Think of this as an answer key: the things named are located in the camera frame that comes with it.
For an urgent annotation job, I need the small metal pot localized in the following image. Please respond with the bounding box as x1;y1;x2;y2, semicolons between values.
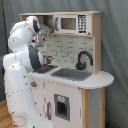
46;56;53;64

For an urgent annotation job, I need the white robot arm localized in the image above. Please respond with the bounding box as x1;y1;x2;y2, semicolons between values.
2;16;54;128

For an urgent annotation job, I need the wooden toy kitchen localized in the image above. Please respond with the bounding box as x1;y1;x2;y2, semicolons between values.
18;10;115;128

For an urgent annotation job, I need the grey toy sink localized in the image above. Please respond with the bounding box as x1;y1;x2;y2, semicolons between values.
52;68;92;81

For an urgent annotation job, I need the black toy faucet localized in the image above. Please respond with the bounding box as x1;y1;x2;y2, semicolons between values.
76;51;93;70

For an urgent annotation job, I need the black toy stovetop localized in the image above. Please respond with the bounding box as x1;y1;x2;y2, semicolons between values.
36;64;56;74

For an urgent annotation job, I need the right red stove knob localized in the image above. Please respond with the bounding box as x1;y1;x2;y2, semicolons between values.
31;81;37;88

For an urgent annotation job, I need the white cabinet door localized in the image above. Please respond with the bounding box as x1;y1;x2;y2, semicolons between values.
46;81;82;128

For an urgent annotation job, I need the white toy microwave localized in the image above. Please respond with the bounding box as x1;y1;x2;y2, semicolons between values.
54;14;91;34

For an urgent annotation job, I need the grey range hood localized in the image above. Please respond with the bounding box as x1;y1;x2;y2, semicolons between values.
39;16;53;34

